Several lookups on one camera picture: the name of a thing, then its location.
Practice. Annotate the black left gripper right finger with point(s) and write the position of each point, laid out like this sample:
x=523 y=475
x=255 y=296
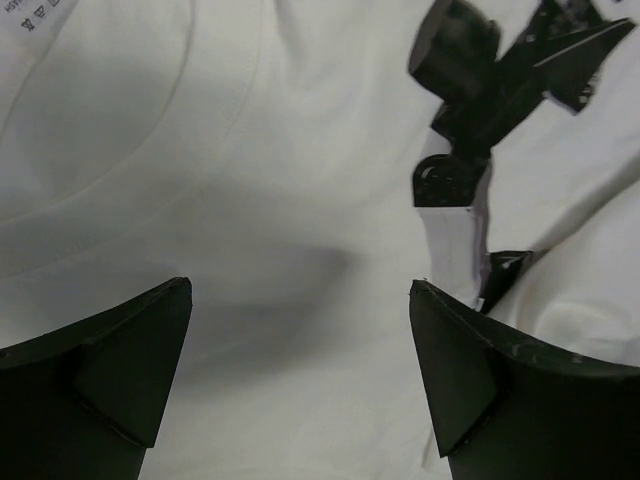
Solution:
x=506 y=405

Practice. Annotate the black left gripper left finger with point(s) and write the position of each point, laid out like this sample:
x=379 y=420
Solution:
x=86 y=401

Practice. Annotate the white t-shirt with robot print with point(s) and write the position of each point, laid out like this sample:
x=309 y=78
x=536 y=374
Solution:
x=261 y=148

